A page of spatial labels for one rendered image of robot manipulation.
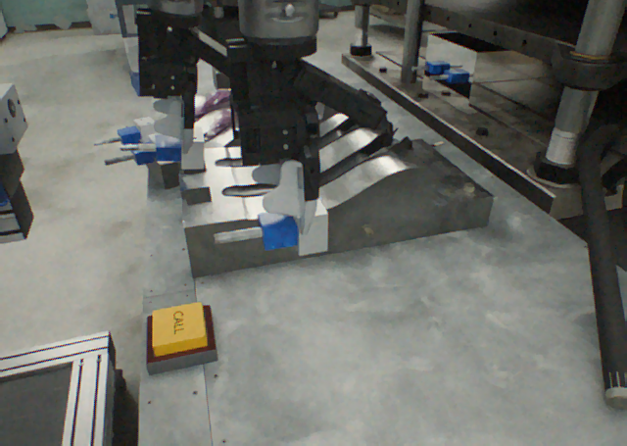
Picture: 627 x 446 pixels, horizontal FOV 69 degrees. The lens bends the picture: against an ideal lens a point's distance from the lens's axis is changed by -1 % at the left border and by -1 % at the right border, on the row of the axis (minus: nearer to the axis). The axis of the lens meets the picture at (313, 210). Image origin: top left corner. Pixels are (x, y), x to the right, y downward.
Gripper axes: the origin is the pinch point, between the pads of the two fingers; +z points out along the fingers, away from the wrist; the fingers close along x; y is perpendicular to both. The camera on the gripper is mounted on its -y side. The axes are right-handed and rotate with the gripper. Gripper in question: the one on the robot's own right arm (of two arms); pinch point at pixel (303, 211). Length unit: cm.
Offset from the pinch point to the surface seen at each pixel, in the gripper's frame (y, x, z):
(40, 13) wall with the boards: 190, -734, 71
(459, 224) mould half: -30.0, -10.0, 13.7
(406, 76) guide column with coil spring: -63, -98, 14
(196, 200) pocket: 12.2, -21.0, 8.3
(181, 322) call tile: 15.9, 2.6, 11.4
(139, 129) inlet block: 22, -54, 8
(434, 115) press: -57, -67, 17
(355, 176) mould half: -12.1, -14.0, 4.0
